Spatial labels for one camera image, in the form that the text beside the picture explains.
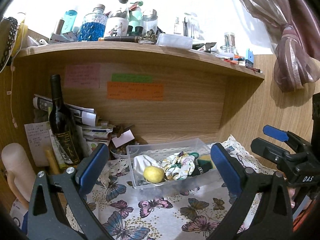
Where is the black patterned sock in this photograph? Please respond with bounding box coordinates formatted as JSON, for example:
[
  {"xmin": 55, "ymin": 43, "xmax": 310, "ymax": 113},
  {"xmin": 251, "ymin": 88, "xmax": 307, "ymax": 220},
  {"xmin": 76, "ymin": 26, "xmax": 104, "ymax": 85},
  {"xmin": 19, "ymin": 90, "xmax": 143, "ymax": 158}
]
[{"xmin": 190, "ymin": 160, "xmax": 213, "ymax": 177}]

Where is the green knitted cloth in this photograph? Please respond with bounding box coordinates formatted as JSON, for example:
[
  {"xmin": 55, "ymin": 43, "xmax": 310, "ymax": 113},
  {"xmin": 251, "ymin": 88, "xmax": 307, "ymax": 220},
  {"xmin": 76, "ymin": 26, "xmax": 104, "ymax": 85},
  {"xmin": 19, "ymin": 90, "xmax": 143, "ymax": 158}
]
[{"xmin": 188, "ymin": 152, "xmax": 200, "ymax": 159}]

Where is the white drawstring pouch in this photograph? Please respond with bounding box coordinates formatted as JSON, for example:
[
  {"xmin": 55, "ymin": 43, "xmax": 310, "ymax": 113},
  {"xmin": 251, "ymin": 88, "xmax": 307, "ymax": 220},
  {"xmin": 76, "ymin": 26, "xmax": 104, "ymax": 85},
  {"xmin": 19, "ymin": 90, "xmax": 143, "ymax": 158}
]
[{"xmin": 133, "ymin": 154, "xmax": 160, "ymax": 175}]

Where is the yellow soft ball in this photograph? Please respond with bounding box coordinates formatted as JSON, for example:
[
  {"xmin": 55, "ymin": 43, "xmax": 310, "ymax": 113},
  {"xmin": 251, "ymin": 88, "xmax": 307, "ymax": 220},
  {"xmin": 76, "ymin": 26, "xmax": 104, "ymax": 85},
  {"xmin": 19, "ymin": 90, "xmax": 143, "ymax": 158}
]
[{"xmin": 143, "ymin": 166, "xmax": 165, "ymax": 184}]

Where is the person's right hand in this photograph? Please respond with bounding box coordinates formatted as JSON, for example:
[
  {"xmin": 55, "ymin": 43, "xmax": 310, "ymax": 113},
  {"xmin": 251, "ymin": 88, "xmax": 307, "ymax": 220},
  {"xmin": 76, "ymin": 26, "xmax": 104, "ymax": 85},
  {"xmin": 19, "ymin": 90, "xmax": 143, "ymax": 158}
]
[{"xmin": 288, "ymin": 188, "xmax": 296, "ymax": 209}]

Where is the yellow green sponge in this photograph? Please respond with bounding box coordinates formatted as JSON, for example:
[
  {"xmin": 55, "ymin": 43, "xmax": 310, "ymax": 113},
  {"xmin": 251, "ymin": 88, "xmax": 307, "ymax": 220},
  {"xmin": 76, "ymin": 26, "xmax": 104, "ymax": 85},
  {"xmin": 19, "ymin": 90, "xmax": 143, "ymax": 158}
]
[{"xmin": 198, "ymin": 154, "xmax": 216, "ymax": 169}]

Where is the white folded card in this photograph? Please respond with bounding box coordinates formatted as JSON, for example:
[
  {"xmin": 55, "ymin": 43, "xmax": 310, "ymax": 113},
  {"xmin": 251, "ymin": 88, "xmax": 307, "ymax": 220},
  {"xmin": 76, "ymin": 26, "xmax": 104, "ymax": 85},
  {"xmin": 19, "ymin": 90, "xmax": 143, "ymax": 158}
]
[{"xmin": 111, "ymin": 129, "xmax": 135, "ymax": 148}]

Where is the stack of papers and magazines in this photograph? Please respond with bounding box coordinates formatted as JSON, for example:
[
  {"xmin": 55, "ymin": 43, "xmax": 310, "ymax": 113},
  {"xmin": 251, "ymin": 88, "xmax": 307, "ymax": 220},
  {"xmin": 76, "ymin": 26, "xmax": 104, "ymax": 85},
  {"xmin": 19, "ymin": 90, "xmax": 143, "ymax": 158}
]
[{"xmin": 32, "ymin": 94, "xmax": 116, "ymax": 156}]

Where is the butterfly print tablecloth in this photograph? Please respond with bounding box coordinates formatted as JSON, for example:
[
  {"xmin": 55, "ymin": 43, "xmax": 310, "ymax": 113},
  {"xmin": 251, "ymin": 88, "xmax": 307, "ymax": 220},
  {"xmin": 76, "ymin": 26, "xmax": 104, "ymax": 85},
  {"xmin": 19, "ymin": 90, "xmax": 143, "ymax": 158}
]
[{"xmin": 66, "ymin": 134, "xmax": 278, "ymax": 240}]

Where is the floral scrunchie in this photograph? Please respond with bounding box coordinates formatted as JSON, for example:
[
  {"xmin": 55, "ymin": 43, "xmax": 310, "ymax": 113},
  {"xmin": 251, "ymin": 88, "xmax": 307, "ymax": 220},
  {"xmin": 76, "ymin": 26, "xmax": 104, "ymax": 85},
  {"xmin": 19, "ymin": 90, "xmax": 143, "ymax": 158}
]
[{"xmin": 161, "ymin": 151, "xmax": 196, "ymax": 180}]

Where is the dark wine bottle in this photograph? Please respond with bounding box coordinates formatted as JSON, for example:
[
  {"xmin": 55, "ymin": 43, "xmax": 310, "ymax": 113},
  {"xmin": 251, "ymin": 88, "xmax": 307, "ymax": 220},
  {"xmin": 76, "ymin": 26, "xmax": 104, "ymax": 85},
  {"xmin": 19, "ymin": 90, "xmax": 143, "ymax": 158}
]
[{"xmin": 49, "ymin": 74, "xmax": 84, "ymax": 166}]

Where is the clear plastic storage bin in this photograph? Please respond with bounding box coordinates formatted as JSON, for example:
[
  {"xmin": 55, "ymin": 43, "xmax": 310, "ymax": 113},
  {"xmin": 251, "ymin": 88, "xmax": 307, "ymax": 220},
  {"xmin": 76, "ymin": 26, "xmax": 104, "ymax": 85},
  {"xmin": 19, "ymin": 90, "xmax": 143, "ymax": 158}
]
[{"xmin": 126, "ymin": 138, "xmax": 217, "ymax": 191}]

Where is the white handwritten note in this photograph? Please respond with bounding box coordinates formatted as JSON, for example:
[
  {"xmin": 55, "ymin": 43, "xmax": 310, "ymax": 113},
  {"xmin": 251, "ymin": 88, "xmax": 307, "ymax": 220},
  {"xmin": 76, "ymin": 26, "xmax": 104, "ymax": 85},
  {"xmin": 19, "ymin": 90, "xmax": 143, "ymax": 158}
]
[{"xmin": 24, "ymin": 121, "xmax": 52, "ymax": 167}]

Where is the orange paper note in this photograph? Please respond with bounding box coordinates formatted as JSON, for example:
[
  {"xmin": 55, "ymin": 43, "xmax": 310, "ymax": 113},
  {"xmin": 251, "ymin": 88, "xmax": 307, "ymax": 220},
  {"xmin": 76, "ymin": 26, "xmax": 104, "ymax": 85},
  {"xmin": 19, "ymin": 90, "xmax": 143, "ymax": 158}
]
[{"xmin": 107, "ymin": 81, "xmax": 164, "ymax": 101}]

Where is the cream cylinder candle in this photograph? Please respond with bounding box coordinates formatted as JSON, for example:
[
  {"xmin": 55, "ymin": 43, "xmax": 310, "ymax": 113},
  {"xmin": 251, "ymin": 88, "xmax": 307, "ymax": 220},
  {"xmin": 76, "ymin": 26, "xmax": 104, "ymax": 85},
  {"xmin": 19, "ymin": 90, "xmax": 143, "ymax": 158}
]
[{"xmin": 1, "ymin": 143, "xmax": 36, "ymax": 210}]

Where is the pink paper note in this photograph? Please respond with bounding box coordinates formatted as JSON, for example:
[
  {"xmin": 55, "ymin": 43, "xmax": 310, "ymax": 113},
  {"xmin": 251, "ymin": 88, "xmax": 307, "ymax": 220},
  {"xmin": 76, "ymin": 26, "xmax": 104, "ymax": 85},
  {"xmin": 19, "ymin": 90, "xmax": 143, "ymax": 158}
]
[{"xmin": 64, "ymin": 64, "xmax": 100, "ymax": 89}]

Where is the green paper note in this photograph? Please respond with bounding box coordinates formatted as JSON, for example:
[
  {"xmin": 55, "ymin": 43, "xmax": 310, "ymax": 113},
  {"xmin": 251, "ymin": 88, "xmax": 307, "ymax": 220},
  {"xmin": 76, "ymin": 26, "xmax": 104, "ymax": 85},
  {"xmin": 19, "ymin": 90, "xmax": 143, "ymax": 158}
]
[{"xmin": 111, "ymin": 73, "xmax": 153, "ymax": 83}]

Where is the mauve striped curtain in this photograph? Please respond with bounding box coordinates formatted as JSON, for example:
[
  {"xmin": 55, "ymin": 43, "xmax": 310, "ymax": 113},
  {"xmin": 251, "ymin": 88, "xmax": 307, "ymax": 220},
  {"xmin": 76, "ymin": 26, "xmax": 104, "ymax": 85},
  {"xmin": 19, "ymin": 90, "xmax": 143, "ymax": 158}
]
[{"xmin": 240, "ymin": 0, "xmax": 319, "ymax": 93}]

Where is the blue liquid glass bottle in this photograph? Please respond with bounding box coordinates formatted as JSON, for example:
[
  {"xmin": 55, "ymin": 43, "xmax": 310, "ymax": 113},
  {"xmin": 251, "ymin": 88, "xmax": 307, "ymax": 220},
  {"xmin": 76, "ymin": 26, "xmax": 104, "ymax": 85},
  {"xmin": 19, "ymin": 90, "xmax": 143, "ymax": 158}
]
[{"xmin": 78, "ymin": 4, "xmax": 107, "ymax": 42}]

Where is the clear labelled bottle with cork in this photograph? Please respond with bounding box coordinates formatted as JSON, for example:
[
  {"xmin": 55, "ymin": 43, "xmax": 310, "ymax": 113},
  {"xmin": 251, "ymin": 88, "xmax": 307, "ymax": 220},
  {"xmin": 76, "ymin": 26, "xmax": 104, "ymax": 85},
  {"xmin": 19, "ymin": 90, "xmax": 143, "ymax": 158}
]
[{"xmin": 104, "ymin": 0, "xmax": 130, "ymax": 37}]

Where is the white plastic box on shelf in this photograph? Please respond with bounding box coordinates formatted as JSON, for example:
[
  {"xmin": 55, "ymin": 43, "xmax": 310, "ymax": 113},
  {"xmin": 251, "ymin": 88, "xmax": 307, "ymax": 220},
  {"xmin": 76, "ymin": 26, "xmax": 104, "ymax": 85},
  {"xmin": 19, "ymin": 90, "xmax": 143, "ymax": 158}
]
[{"xmin": 156, "ymin": 33, "xmax": 193, "ymax": 50}]

